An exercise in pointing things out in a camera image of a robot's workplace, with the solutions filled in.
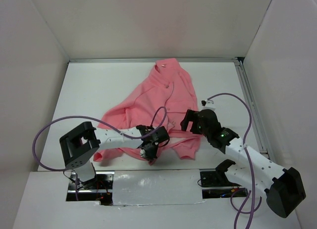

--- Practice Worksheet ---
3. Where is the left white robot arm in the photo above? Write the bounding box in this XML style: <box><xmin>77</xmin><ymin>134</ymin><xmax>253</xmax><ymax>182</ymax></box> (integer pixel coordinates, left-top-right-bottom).
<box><xmin>59</xmin><ymin>121</ymin><xmax>169</xmax><ymax>189</ymax></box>

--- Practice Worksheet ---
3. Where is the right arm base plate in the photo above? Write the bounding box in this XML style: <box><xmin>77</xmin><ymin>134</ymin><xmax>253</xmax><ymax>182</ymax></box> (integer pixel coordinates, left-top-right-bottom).
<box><xmin>197</xmin><ymin>169</ymin><xmax>248</xmax><ymax>199</ymax></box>

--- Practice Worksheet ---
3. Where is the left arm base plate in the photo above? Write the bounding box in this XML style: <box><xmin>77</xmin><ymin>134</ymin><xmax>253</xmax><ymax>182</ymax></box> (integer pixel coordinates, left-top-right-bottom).
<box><xmin>64</xmin><ymin>172</ymin><xmax>114</xmax><ymax>206</ymax></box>

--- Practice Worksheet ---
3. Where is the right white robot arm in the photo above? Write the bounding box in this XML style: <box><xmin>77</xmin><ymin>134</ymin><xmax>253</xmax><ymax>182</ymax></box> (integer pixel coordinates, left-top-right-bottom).
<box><xmin>180</xmin><ymin>109</ymin><xmax>306</xmax><ymax>218</ymax></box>

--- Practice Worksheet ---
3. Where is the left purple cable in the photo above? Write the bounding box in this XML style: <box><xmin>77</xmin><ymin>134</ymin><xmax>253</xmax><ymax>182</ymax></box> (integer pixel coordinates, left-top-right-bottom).
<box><xmin>33</xmin><ymin>106</ymin><xmax>167</xmax><ymax>202</ymax></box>

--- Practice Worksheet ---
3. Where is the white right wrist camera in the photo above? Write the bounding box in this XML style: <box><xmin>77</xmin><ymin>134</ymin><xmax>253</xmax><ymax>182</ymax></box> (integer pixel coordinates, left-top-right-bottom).
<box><xmin>201</xmin><ymin>100</ymin><xmax>215</xmax><ymax>111</ymax></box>

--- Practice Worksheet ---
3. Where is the pink zip jacket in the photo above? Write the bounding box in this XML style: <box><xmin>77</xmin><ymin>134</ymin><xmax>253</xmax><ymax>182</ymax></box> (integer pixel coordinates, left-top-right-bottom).
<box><xmin>102</xmin><ymin>58</ymin><xmax>201</xmax><ymax>160</ymax></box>

